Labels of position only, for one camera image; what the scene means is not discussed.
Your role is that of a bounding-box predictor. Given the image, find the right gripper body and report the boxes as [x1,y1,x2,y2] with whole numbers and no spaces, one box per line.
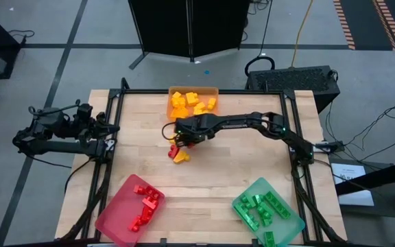
[183,114,217,143]

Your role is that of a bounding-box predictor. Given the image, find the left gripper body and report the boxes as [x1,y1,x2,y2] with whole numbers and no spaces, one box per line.
[62,115,97,137]

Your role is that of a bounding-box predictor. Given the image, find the large yellow building block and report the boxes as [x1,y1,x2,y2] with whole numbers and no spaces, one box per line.
[185,91,201,107]

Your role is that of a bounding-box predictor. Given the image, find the orange plastic bin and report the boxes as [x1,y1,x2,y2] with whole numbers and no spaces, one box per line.
[166,85,220,121]

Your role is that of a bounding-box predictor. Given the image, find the red plastic bin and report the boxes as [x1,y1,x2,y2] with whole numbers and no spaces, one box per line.
[94,174,167,247]

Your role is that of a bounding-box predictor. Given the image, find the black perforated computer case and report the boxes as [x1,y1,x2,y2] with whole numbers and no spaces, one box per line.
[244,64,342,114]

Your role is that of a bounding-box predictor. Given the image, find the black folding screen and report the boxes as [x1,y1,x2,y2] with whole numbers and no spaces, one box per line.
[128,0,252,71]

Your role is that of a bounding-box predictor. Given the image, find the green plastic bin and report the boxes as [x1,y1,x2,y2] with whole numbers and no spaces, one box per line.
[231,176,307,247]

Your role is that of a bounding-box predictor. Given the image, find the white paper sheet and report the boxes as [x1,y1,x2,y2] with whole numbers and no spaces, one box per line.
[330,162,376,207]

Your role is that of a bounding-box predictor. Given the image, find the black side cart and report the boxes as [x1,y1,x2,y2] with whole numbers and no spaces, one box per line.
[329,156,395,247]

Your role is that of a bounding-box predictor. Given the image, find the black mat orange stripes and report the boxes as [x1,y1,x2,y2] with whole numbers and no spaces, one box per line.
[333,0,395,51]

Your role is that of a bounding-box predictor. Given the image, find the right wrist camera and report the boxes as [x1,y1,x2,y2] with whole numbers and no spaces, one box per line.
[173,118,193,139]

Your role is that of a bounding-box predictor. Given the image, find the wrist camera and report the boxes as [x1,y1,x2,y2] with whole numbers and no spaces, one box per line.
[173,118,193,139]
[77,103,94,121]

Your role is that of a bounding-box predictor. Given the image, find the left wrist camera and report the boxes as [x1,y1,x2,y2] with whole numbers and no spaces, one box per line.
[77,103,94,121]

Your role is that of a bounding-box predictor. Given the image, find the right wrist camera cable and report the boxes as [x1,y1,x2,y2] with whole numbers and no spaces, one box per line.
[161,121,178,141]

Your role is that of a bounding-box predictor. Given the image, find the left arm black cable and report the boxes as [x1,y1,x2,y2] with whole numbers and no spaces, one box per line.
[63,157,97,195]

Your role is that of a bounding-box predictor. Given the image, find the black metal table frame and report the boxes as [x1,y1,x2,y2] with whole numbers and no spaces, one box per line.
[58,77,348,247]

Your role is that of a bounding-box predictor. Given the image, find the black looped floor cable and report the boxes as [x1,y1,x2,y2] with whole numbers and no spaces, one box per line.
[243,0,276,79]

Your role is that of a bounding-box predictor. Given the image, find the thin black floor cable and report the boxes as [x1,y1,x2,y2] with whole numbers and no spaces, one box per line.
[7,30,36,46]

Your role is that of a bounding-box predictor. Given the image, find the yellow cable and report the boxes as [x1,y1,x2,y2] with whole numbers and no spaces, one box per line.
[289,0,314,69]

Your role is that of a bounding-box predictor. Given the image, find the black floor cable bundle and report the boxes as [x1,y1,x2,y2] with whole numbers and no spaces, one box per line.
[324,99,395,163]

